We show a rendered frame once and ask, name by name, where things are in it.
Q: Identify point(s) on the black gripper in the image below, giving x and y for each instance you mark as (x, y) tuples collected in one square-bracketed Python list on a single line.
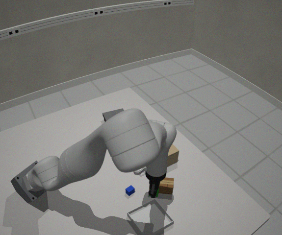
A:
[(153, 183)]

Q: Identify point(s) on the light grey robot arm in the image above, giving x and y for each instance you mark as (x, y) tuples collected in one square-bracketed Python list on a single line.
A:
[(130, 140)]

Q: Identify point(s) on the brown cardboard box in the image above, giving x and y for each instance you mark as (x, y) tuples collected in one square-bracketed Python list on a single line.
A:
[(166, 186)]

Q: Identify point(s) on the blue block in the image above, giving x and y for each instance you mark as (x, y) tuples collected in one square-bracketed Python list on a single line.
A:
[(130, 190)]

